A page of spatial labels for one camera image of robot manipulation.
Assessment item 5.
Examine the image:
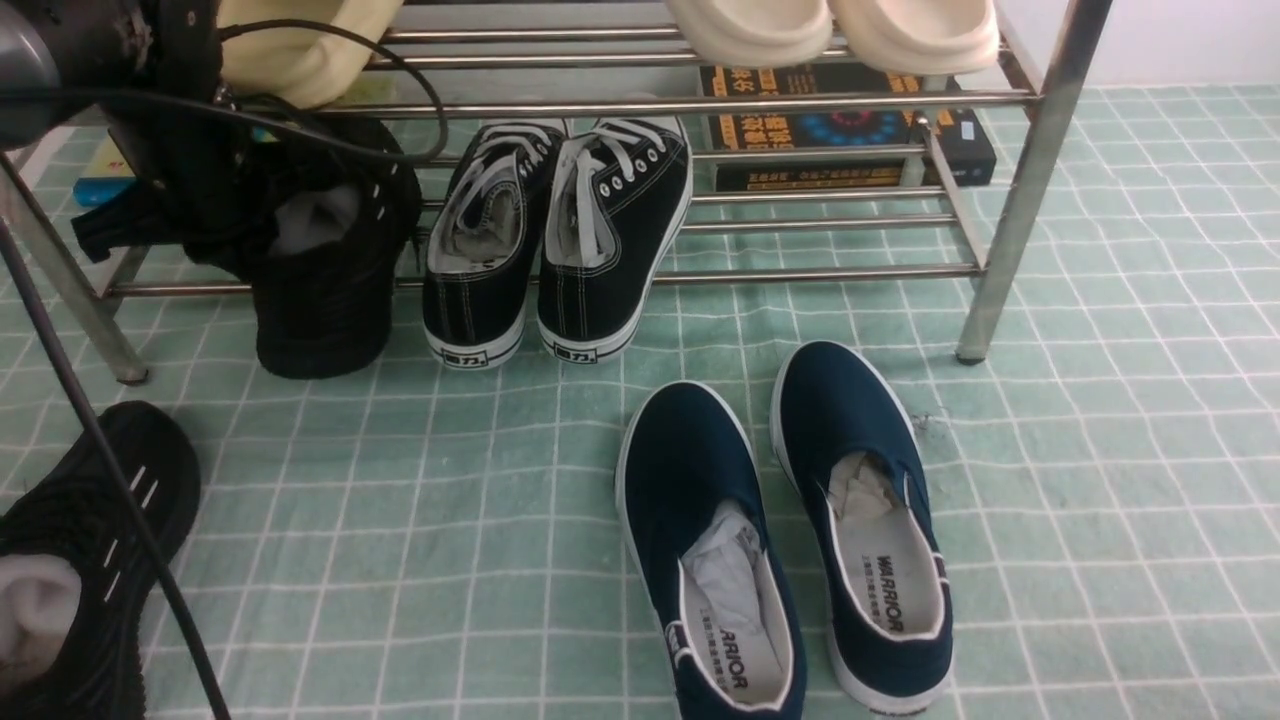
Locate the yellow and blue book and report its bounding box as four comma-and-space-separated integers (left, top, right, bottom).
72, 137, 134, 209

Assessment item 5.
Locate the black knit sneaker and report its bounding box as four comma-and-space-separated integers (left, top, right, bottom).
227, 140, 422, 380
1, 401, 201, 719

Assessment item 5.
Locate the cream slipper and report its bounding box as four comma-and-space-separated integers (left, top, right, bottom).
666, 1, 835, 68
828, 1, 1000, 77

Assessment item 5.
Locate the navy slip-on shoe left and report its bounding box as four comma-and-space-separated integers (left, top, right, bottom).
614, 380, 806, 719

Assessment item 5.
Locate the navy slip-on shoe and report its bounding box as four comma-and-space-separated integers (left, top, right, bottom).
614, 380, 806, 719
771, 341, 954, 717

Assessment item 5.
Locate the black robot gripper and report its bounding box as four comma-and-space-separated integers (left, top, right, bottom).
72, 101, 301, 283

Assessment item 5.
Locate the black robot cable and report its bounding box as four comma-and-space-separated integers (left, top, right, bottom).
0, 20, 449, 720

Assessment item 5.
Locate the navy slip-on shoe right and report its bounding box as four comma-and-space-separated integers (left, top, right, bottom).
771, 341, 954, 717

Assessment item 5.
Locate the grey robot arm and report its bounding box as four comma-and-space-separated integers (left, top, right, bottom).
1, 1, 284, 283

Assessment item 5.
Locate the cream slipper far right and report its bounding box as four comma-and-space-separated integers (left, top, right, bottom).
828, 1, 1000, 77

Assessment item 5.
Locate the cream slipper inner right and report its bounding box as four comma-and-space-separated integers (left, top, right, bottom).
666, 1, 835, 68

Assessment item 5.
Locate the black book with orange text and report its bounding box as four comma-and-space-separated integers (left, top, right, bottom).
700, 61, 997, 192

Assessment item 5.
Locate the green checkered floor mat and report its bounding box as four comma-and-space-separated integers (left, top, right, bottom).
40, 86, 1279, 719

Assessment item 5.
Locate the black canvas lace-up shoe left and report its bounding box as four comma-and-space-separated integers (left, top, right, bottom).
422, 118, 571, 372

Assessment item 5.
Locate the black canvas lace-up shoe right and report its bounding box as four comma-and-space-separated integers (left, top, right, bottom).
538, 117, 694, 365

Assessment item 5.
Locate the silver metal shoe rack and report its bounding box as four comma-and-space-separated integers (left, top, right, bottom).
0, 0, 1114, 386

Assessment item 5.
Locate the black canvas lace-up shoe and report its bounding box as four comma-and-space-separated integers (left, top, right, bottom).
538, 117, 694, 365
422, 118, 571, 372

